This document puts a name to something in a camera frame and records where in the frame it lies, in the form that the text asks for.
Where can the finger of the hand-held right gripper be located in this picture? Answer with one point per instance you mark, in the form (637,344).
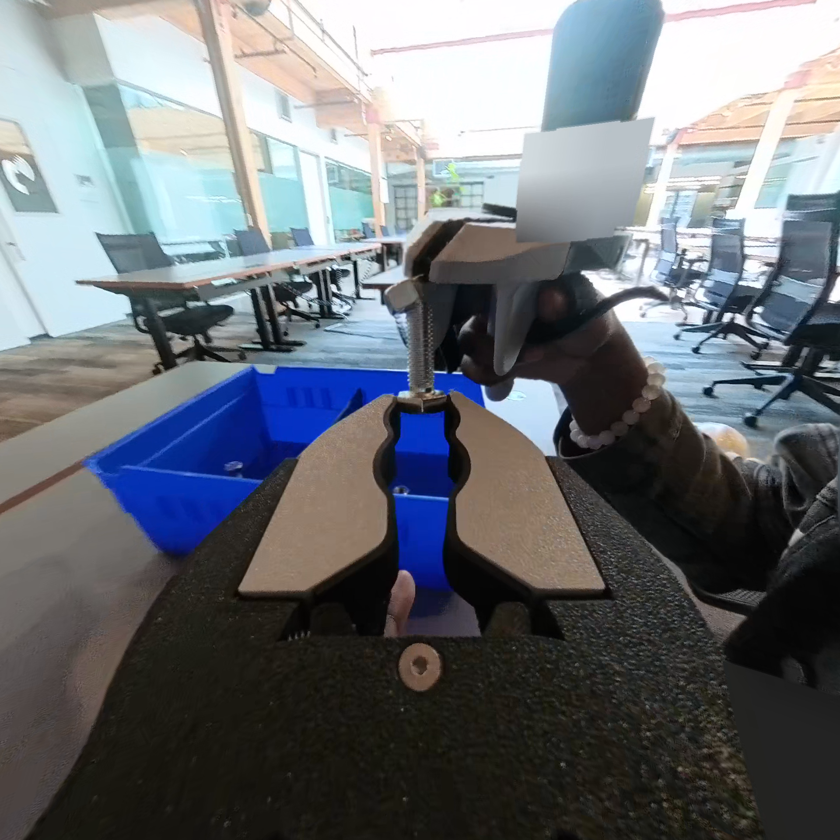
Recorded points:
(423,249)
(492,259)

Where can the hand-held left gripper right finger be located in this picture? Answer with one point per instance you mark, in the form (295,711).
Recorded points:
(525,512)

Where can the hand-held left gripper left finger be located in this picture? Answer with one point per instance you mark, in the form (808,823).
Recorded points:
(315,512)

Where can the blue divided parts bin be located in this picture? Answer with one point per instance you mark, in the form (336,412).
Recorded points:
(184,499)

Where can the person's right forearm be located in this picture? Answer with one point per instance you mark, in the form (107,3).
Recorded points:
(689,492)

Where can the person's left hand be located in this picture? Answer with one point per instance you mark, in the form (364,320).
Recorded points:
(400,604)

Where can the person's right hand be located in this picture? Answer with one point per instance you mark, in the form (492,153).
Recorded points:
(590,374)

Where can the wooden desk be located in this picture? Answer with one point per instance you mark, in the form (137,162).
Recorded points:
(384,275)
(197,275)

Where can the potted green plant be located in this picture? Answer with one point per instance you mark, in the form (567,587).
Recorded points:
(449,177)

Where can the person's pale shoe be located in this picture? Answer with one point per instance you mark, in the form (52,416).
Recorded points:
(722,436)

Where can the black mesh chair armrest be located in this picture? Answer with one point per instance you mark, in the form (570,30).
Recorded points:
(735,600)

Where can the person's dark denim jacket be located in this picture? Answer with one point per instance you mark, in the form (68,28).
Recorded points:
(807,577)

